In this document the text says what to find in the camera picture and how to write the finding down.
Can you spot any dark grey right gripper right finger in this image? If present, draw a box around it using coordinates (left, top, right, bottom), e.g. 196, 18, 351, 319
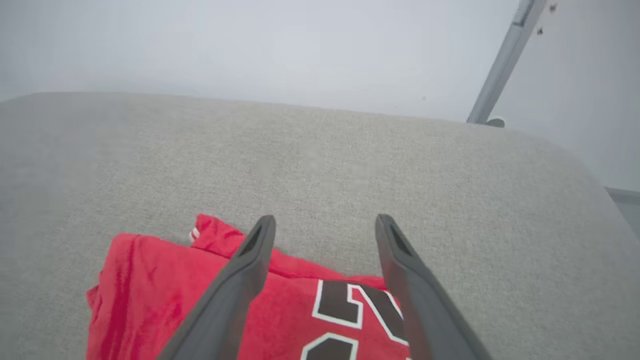
375, 214, 493, 360

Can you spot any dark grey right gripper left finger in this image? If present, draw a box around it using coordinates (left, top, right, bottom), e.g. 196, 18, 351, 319
157, 215, 277, 360

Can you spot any red basketball jersey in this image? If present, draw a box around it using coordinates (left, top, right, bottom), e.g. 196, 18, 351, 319
85, 214, 416, 360

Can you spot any grey fabric sofa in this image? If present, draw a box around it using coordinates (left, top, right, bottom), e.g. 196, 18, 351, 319
0, 91, 640, 360

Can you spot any grey slanted metal pole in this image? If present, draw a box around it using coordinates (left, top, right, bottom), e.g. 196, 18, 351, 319
466, 0, 547, 125

